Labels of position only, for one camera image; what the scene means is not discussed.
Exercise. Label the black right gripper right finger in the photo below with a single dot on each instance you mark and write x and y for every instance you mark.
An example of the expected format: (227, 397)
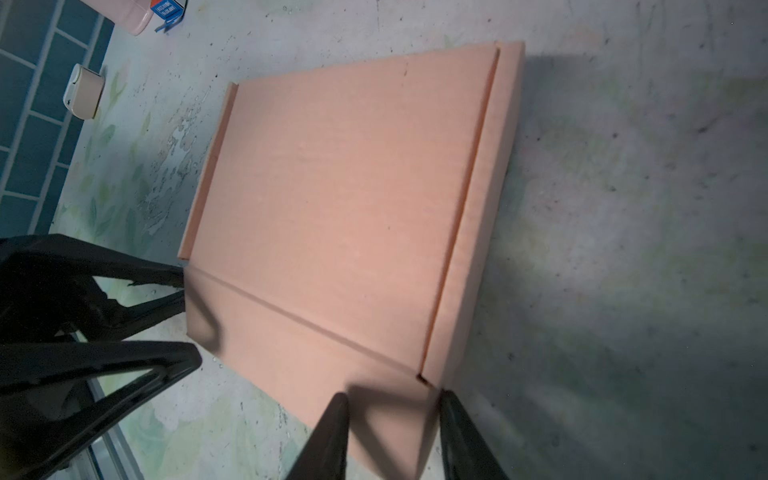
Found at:
(465, 454)

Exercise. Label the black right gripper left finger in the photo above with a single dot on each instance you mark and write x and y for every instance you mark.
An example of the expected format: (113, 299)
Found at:
(324, 456)

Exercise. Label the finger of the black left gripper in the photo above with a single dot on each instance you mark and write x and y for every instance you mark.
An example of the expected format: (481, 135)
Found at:
(48, 286)
(57, 398)

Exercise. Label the tan cardboard box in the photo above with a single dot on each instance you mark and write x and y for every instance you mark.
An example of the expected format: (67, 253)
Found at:
(339, 232)

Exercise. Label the white blue pencil box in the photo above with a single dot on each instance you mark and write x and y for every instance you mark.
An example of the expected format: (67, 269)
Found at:
(171, 12)

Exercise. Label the white round object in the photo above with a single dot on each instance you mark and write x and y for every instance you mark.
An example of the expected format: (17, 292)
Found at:
(83, 92)

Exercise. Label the pink metal pencil bucket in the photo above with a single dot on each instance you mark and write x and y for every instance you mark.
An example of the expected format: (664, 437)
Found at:
(131, 15)

